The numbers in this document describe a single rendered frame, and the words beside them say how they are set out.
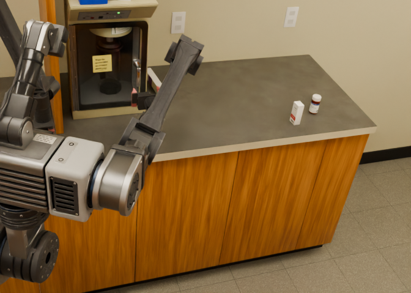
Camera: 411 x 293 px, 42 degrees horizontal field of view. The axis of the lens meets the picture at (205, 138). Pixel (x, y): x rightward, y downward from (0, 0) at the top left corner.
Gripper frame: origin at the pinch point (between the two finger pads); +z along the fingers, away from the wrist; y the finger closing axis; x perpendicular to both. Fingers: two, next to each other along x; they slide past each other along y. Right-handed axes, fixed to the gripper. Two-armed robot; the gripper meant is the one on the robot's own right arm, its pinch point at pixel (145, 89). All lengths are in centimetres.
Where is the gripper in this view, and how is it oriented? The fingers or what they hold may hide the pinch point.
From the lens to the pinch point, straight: 219.4
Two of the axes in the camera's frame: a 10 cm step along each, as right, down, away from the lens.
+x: -1.0, 7.8, 6.2
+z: -3.1, -6.1, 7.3
